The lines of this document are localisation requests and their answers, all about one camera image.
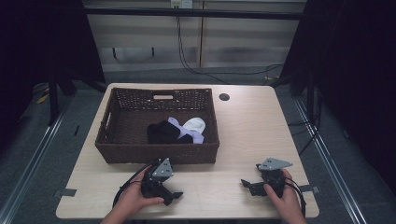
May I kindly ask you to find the white sock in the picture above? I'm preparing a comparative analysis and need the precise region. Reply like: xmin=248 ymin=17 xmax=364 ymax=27
xmin=182 ymin=117 xmax=207 ymax=134

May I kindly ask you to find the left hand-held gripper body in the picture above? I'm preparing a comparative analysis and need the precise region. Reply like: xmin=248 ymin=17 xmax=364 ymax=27
xmin=140 ymin=157 xmax=175 ymax=200

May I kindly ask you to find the metal floor rail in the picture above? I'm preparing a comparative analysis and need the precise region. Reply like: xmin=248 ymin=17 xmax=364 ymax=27
xmin=293 ymin=97 xmax=369 ymax=224
xmin=0 ymin=98 xmax=73 ymax=224

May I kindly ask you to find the brown wicker basket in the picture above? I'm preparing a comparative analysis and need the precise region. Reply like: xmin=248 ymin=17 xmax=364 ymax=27
xmin=94 ymin=87 xmax=220 ymax=165

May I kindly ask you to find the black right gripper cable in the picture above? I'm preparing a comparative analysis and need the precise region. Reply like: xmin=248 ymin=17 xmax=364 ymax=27
xmin=283 ymin=181 xmax=308 ymax=218

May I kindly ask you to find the black wall cable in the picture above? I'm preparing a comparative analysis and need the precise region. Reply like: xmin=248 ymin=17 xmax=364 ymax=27
xmin=176 ymin=16 xmax=285 ymax=85

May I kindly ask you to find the black floor cable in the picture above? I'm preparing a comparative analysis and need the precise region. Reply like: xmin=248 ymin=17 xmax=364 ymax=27
xmin=287 ymin=88 xmax=325 ymax=157

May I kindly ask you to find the grey tape strip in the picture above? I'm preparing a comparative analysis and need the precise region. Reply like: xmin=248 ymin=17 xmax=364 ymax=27
xmin=299 ymin=184 xmax=321 ymax=194
xmin=52 ymin=188 xmax=78 ymax=198

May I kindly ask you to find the black curtain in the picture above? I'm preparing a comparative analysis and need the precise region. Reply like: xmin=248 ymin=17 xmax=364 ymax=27
xmin=279 ymin=0 xmax=396 ymax=195
xmin=0 ymin=0 xmax=106 ymax=153

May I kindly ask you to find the lavender sock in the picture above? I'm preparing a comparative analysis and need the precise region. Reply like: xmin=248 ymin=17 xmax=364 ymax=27
xmin=167 ymin=116 xmax=205 ymax=145

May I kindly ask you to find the person's left hand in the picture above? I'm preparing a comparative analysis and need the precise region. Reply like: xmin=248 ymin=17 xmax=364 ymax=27
xmin=115 ymin=169 xmax=165 ymax=218

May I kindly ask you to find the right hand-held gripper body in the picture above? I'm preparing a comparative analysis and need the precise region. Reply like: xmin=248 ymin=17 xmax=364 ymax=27
xmin=255 ymin=157 xmax=294 ymax=199

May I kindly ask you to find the yellow floor item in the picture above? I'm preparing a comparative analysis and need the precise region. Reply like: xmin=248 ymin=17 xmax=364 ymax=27
xmin=35 ymin=92 xmax=50 ymax=105

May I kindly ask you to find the black wall bracket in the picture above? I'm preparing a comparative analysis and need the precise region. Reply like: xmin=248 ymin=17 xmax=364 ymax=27
xmin=111 ymin=47 xmax=156 ymax=61

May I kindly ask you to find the person's right hand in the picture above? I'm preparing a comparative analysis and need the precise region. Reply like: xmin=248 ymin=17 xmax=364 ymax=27
xmin=263 ymin=168 xmax=304 ymax=217

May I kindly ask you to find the black metal stand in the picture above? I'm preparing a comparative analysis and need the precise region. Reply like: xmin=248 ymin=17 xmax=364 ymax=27
xmin=47 ymin=81 xmax=61 ymax=126

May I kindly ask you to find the black sock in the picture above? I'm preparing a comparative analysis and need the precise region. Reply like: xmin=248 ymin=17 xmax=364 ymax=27
xmin=146 ymin=119 xmax=194 ymax=145

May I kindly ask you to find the black horizontal bar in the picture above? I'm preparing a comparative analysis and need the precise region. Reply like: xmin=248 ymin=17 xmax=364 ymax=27
xmin=83 ymin=7 xmax=305 ymax=21

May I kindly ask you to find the white wall power outlet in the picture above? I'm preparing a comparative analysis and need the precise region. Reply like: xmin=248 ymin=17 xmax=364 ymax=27
xmin=169 ymin=0 xmax=194 ymax=9

